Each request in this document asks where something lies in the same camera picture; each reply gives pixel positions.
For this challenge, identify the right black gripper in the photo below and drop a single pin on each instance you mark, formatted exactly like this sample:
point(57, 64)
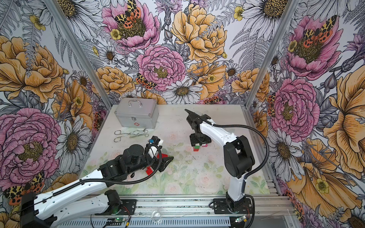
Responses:
point(194, 140)

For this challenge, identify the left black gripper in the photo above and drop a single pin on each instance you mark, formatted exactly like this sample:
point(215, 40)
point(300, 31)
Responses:
point(155, 166)

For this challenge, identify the red long lego brick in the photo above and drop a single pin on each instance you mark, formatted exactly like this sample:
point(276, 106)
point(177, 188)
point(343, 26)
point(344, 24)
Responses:
point(163, 156)

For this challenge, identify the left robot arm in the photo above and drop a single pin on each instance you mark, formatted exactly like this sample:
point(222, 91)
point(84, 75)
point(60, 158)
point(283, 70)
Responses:
point(92, 194)

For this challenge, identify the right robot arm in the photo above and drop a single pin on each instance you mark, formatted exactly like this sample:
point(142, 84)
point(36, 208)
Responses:
point(237, 153)

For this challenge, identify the red square lego brick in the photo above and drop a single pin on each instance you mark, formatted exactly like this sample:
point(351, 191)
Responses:
point(149, 171)

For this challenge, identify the silver scissors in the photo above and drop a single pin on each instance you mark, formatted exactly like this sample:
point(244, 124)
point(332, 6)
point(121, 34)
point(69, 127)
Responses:
point(135, 132)

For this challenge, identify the silver metal case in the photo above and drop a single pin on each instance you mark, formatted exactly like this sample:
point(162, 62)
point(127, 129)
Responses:
point(137, 112)

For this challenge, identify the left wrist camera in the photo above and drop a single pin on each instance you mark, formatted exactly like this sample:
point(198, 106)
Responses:
point(155, 142)

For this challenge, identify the aluminium front rail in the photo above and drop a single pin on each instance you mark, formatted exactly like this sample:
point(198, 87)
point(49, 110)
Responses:
point(210, 211)

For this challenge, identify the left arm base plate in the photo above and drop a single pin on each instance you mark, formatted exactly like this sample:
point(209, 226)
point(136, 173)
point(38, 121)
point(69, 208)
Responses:
point(124, 207)

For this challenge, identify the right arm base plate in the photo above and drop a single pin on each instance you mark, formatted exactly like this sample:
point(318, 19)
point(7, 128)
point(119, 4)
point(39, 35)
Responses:
point(227, 206)

